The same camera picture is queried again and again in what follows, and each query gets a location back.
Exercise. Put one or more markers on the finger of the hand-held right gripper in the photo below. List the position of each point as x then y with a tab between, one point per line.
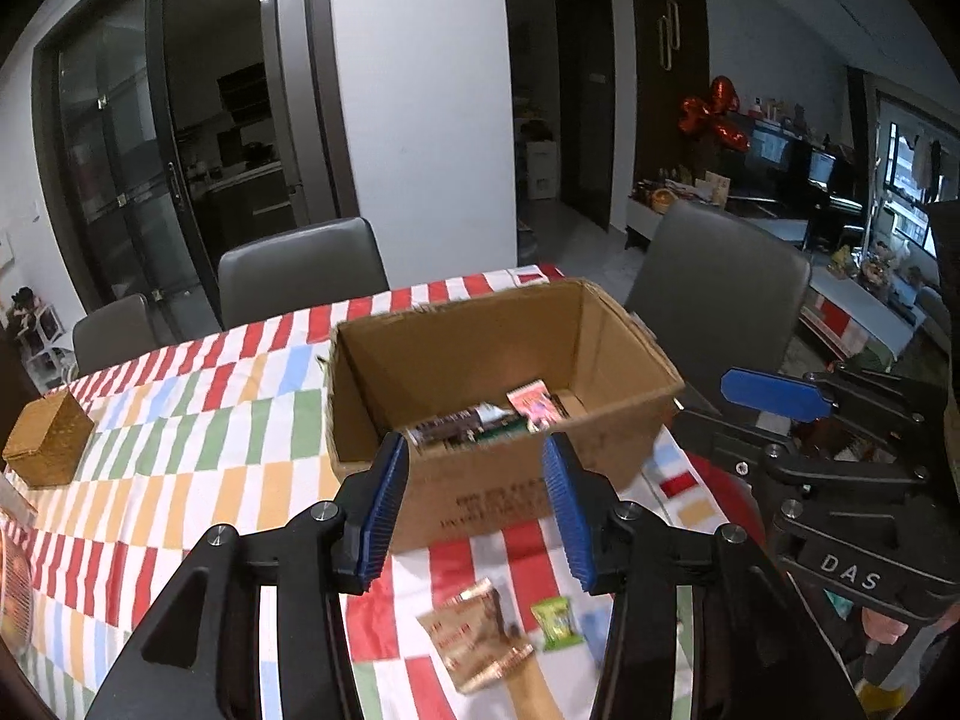
735	442
772	394

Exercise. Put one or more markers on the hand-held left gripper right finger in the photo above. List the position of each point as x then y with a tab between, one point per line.
566	510

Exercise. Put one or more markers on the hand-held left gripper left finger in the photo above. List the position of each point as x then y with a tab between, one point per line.
386	495

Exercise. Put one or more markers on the dark brown bar packet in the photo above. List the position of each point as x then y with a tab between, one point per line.
446	429

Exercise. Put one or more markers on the dark green snack packet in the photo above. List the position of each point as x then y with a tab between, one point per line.
502	431

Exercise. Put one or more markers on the long pink white packet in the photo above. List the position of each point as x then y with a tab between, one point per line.
534	401

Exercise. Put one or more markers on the brown cardboard box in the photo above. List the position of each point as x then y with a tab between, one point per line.
465	360

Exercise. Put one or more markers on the person's right hand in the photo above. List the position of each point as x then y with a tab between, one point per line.
881	626

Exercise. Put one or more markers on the small green candy packet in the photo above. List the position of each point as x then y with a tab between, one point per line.
555	619

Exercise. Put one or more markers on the white television cabinet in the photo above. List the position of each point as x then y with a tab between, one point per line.
855	307

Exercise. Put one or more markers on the grey dining chair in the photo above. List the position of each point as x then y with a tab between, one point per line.
300	270
112	334
720	285

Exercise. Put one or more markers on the gold brown snack packet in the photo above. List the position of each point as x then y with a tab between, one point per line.
469	634

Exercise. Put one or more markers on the colourful checked tablecloth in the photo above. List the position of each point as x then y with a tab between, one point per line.
187	465

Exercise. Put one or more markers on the black television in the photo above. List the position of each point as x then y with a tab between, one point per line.
772	157

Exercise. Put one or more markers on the red foil balloon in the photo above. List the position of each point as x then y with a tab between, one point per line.
716	116

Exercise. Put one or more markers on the dark brown cabinet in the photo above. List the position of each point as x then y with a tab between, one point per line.
652	127

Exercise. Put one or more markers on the woven wicker box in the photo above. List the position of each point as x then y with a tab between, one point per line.
49	435

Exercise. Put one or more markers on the clear bowl of oranges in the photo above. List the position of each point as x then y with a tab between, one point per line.
11	585

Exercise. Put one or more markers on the black white plush toy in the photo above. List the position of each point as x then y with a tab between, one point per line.
22	304

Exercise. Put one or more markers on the sliding glass door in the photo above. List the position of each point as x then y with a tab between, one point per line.
112	165

